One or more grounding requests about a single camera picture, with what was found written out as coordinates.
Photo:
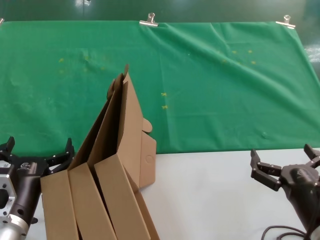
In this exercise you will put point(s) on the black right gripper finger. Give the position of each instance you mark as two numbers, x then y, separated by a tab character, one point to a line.
266	172
315	157

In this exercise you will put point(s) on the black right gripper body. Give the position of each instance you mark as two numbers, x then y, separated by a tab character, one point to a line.
302	187

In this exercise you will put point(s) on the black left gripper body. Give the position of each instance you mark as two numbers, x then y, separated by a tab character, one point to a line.
27	185

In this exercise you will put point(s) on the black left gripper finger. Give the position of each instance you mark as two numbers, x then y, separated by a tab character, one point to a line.
6	150
61	160

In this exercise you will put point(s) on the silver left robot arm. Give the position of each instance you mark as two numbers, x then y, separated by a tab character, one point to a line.
12	230

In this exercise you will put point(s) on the small black plug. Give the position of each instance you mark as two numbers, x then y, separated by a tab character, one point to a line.
34	220

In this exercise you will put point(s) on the green table cloth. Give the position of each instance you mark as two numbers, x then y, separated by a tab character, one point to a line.
200	87

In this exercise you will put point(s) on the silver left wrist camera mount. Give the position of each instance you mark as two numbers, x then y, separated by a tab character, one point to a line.
5	182

